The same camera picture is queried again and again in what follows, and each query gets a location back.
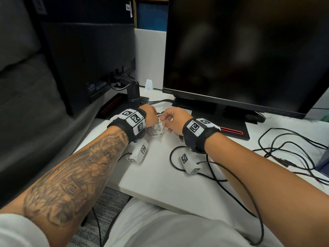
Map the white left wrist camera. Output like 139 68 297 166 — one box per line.
127 139 149 164

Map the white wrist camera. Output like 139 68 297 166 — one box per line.
179 149 202 175
127 139 149 164

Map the black monitor power cable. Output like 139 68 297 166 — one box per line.
109 75 139 91

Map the black left wrist strap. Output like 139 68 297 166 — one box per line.
107 108 147 144

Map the person's left forearm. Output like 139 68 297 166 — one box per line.
0 126 130 247

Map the black wrist strap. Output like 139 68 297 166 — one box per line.
182 118 221 154
107 108 147 144

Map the grey fabric couch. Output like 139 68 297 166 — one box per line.
0 0 103 209

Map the white cable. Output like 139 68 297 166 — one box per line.
150 113 168 137

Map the person's white shirt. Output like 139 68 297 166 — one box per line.
0 198 283 247

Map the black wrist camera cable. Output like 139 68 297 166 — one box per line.
196 161 265 246
91 152 133 247

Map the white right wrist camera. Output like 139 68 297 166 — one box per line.
179 149 202 175

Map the black right wrist strap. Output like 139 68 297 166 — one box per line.
182 118 221 154

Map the black panel with white sticker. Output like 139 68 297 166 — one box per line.
23 0 135 25

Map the black monitor arm base plate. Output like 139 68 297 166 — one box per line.
96 92 149 121

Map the black monitor link cable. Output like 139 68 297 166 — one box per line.
140 99 175 105

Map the black computer monitor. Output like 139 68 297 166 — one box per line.
162 0 329 120

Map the white partition panel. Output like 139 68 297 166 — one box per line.
306 90 329 122
133 28 167 91

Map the navy blue drawer unit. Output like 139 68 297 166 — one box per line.
315 149 329 175

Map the person's left hand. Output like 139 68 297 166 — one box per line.
138 104 159 128

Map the long black cable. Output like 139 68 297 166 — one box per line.
169 127 329 187

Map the person's right forearm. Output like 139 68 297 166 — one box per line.
204 132 329 247

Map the person's right hand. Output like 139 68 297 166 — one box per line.
160 107 194 136

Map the small black oval device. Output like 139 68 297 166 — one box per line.
244 112 266 124

